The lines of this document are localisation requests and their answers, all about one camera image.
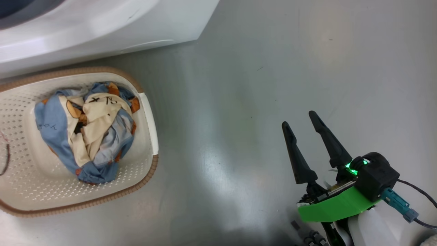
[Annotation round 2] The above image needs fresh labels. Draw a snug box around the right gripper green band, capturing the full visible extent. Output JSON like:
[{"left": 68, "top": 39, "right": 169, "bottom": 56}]
[{"left": 282, "top": 110, "right": 381, "bottom": 222}]

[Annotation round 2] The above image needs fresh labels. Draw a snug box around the blue and cream garment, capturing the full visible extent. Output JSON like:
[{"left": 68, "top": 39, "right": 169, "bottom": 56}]
[{"left": 34, "top": 81, "right": 140, "bottom": 185}]

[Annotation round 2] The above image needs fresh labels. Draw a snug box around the white front-load washing machine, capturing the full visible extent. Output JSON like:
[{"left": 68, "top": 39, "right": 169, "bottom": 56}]
[{"left": 0, "top": 0, "right": 219, "bottom": 79}]

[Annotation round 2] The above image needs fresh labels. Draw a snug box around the cream laundry basket brown rim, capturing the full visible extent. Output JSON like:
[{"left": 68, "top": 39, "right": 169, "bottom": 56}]
[{"left": 0, "top": 67, "right": 159, "bottom": 217}]

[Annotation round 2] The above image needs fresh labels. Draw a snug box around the grey rubber door gasket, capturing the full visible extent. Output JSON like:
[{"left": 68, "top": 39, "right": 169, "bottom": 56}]
[{"left": 0, "top": 0, "right": 65, "bottom": 29}]

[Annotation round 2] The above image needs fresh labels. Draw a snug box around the right camera cable teal plug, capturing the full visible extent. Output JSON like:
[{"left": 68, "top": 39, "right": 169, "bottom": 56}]
[{"left": 381, "top": 179, "right": 437, "bottom": 229}]

